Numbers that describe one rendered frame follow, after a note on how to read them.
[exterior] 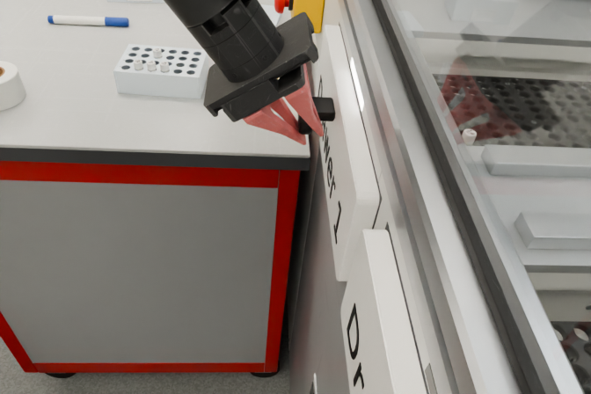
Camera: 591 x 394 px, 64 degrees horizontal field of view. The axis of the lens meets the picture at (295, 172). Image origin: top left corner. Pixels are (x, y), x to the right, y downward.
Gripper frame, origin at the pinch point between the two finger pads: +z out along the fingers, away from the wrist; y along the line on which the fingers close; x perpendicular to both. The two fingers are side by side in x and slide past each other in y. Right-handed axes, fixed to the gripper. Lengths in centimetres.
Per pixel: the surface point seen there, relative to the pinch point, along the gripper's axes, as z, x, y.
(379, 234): -0.5, -15.1, 4.5
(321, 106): -0.2, 2.3, 1.7
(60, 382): 45, 16, -93
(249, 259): 28.7, 13.8, -26.8
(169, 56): -1.9, 31.1, -21.1
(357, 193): -0.9, -11.0, 3.7
